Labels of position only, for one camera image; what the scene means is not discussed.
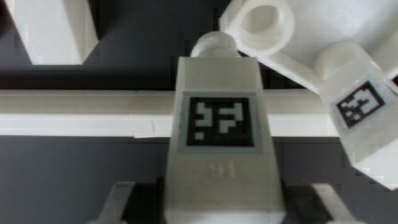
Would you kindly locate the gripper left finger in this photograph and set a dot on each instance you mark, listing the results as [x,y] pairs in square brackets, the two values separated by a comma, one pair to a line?
[116,203]

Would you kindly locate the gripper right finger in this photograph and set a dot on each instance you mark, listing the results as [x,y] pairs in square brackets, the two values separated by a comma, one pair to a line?
[334,205]

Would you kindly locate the small white block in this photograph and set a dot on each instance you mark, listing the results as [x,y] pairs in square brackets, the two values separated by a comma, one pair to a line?
[222,183]

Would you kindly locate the white chair seat part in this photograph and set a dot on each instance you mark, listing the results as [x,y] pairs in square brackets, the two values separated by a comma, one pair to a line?
[285,29]

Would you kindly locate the white chair leg block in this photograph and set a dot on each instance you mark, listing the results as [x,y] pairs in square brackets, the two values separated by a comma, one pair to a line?
[363,108]

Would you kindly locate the white front fence wall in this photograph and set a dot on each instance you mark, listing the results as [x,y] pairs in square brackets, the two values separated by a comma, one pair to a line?
[102,113]

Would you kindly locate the white chair back frame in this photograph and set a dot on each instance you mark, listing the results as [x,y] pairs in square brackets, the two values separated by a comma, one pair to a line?
[55,27]

